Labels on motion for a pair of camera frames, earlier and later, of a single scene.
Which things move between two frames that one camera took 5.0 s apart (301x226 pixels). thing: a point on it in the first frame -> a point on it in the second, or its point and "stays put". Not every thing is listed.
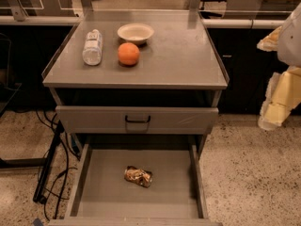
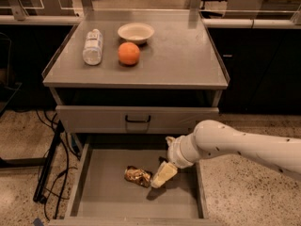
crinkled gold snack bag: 139,176 stays put
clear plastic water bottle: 93,47 stays put
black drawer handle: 137,121 stays put
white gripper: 291,44 -> 173,154
